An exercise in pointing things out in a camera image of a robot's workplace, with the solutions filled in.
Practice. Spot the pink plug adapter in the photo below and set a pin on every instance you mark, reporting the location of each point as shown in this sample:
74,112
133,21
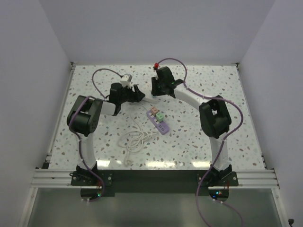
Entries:
154,110

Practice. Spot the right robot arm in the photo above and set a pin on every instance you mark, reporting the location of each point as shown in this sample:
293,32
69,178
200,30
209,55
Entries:
213,114

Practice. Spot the purple power strip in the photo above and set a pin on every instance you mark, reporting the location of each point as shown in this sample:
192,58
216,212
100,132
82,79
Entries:
162,127

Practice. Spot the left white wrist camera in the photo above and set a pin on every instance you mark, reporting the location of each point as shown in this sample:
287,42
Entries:
126,80

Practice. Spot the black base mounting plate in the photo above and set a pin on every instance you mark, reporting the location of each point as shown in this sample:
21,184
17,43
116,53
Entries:
108,183

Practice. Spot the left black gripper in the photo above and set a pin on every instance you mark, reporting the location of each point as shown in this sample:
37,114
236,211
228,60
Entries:
136,96

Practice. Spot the white triangular power strip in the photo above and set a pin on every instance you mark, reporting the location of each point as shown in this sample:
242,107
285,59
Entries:
149,97

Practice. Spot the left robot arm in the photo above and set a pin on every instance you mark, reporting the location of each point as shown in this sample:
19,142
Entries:
83,120

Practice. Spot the green plug adapter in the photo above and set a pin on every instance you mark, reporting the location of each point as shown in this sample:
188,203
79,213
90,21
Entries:
159,117

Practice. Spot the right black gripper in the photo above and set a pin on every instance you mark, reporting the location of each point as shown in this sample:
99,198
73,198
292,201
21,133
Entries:
154,91

